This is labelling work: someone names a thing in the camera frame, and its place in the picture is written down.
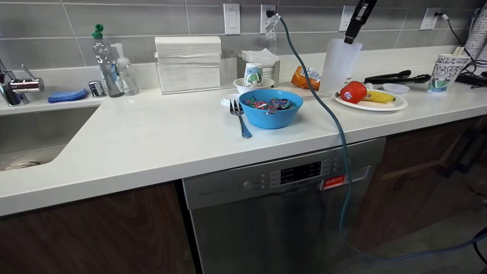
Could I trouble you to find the yellow banana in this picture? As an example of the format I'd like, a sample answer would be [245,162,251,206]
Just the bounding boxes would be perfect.
[364,89,399,105]

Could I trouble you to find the green cap soap bottle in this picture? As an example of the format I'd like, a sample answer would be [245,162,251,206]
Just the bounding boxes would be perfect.
[90,23,125,99]

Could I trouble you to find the white wall switch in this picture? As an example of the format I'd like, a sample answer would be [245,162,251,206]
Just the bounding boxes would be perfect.
[222,2,242,37]

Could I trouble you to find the kitchen sink basin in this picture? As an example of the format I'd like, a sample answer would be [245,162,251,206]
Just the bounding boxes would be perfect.
[0,104,101,174]

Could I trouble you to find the white patterned paper cup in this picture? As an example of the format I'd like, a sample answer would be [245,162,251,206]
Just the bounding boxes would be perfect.
[428,52,472,95]

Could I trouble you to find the blue power cable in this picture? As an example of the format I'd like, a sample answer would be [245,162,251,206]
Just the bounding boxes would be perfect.
[266,8,487,265]

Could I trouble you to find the small metal sink fitting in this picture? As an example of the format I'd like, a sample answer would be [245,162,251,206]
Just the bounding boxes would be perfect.
[87,80,107,99]

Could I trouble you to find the small printed cup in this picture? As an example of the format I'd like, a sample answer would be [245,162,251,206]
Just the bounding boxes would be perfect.
[244,61,265,87]

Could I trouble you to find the blue sponge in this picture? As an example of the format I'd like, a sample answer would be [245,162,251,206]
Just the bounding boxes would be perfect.
[47,87,91,105]

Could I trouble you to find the white round lid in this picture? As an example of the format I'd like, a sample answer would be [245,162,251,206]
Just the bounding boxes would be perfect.
[382,83,411,98]

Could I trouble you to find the black cable loop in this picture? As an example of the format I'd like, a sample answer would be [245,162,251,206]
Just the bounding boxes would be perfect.
[362,69,434,86]

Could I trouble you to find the white outlet with black cable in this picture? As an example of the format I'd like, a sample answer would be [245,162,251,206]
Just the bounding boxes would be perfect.
[419,7,443,31]

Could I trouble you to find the white paper towel stack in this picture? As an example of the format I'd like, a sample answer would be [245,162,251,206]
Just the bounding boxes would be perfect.
[154,35,224,96]

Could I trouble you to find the silver fork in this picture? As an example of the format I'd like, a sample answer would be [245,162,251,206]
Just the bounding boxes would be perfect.
[228,98,254,140]

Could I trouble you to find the stainless steel dishwasher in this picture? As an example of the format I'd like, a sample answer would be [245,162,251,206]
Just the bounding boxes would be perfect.
[181,136,388,274]

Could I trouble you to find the clear pump bottle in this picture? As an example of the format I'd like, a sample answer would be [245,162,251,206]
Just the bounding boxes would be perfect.
[111,42,142,98]

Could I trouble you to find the white fruit plate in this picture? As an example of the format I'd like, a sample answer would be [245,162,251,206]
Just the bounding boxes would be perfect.
[333,92,411,115]

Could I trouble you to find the orange snack bag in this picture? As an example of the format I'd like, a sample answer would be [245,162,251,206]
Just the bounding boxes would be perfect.
[289,66,324,93]

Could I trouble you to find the chrome kitchen faucet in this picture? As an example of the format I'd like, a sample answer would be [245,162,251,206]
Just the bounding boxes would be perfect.
[0,58,47,107]

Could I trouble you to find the dark wood cabinet door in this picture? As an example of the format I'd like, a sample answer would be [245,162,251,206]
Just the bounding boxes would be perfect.
[0,182,198,274]
[349,116,487,253]

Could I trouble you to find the blue bowl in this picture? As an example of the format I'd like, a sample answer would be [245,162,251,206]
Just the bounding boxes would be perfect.
[238,89,306,131]

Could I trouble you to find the thin black cable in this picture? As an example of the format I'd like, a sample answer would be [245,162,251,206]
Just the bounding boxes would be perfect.
[438,11,481,78]

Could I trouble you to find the small white bowl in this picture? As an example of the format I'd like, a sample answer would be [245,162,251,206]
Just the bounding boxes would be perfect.
[231,77,277,96]

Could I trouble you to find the colourful wrapped candies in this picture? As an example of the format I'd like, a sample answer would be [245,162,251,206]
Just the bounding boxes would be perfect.
[244,96,297,115]

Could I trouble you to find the black device base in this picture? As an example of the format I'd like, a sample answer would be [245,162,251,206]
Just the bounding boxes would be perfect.
[454,70,487,89]

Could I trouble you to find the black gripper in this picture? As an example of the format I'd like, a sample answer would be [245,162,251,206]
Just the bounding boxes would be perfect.
[343,0,381,46]

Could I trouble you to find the white wall outlet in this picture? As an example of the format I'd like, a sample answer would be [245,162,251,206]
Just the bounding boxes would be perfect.
[338,5,358,34]

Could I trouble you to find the red apple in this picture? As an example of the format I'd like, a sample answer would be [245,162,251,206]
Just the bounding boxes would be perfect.
[338,80,368,105]

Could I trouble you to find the white outlet with plug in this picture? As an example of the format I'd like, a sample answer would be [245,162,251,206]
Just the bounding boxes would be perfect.
[259,3,279,37]

